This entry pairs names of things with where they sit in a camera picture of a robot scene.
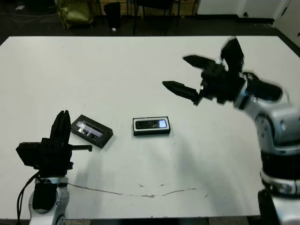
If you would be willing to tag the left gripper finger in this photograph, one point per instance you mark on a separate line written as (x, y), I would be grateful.
(68, 130)
(58, 130)

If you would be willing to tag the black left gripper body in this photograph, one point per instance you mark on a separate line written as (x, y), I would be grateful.
(55, 157)

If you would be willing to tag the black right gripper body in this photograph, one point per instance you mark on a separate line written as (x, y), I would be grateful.
(222, 84)

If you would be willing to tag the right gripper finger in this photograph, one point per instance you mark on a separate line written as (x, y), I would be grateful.
(200, 62)
(182, 92)

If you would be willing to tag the black glossy box lid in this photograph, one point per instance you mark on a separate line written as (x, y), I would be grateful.
(104, 138)

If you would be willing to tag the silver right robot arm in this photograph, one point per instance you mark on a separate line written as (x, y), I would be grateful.
(276, 131)

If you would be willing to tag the black box base white tray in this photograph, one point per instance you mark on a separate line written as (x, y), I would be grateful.
(151, 133)

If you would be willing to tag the white door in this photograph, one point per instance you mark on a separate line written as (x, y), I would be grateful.
(291, 16)

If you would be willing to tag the black upright bin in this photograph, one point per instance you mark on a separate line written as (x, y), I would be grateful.
(112, 15)

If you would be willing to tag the yellow green plastic bag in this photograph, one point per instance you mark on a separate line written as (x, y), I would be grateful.
(75, 14)

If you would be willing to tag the white paper sheet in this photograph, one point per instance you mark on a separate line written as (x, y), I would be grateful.
(20, 7)

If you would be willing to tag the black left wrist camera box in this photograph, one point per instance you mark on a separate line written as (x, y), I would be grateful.
(28, 153)

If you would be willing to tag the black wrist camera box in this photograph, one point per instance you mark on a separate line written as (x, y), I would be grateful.
(232, 54)
(28, 153)

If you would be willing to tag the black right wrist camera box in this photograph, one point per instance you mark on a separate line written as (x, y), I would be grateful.
(232, 54)

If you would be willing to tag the black wall knob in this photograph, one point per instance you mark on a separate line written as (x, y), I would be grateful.
(246, 14)

